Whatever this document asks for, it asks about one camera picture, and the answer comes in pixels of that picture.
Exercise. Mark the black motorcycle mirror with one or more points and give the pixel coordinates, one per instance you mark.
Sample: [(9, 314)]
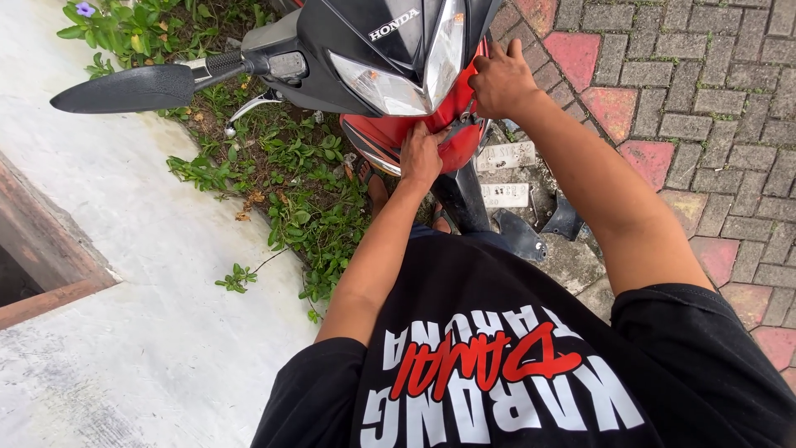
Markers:
[(130, 88)]

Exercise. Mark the white licence plate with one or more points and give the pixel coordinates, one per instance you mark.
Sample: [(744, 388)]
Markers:
[(505, 195), (505, 155)]

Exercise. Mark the black and red motorcycle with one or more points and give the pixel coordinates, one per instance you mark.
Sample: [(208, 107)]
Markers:
[(373, 56)]

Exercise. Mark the black printed t-shirt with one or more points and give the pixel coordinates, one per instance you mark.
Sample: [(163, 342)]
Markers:
[(497, 361)]

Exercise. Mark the person's right foot in sandal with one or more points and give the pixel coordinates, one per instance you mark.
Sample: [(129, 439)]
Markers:
[(441, 219)]

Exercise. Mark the red motorcycle front fender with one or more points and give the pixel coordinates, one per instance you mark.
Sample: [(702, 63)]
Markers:
[(385, 134)]

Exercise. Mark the rusty drain opening frame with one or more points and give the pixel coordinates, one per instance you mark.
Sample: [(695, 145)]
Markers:
[(43, 261)]

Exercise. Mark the person's right fingers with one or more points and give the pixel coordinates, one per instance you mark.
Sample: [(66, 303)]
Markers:
[(482, 71)]

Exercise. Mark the person's left foot in sandal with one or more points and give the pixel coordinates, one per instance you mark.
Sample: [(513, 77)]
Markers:
[(375, 186)]

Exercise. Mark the person's left hand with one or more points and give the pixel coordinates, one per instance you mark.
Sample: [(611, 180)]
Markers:
[(420, 158)]

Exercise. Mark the blue jeans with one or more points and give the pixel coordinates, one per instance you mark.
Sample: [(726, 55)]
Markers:
[(435, 232)]

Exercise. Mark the person's right hand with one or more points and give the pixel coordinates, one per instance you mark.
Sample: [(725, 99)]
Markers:
[(505, 81)]

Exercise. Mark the thin metal wrench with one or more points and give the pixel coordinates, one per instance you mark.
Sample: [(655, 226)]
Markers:
[(533, 205)]

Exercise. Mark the black plastic cover piece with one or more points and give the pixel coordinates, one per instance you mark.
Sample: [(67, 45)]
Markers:
[(563, 219), (521, 235)]

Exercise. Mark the silver brake lever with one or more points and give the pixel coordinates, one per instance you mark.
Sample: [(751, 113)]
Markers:
[(249, 107)]

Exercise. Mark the bed of green plants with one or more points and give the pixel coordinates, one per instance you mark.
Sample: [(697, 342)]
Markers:
[(298, 186)]

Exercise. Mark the clear motorcycle headlight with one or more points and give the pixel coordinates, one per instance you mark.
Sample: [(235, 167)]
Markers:
[(398, 87)]

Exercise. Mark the person's foot in sandal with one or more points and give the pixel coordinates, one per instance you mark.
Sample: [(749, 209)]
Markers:
[(441, 219), (375, 186)]

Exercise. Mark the purple flower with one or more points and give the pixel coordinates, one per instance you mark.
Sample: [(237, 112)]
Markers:
[(85, 9)]

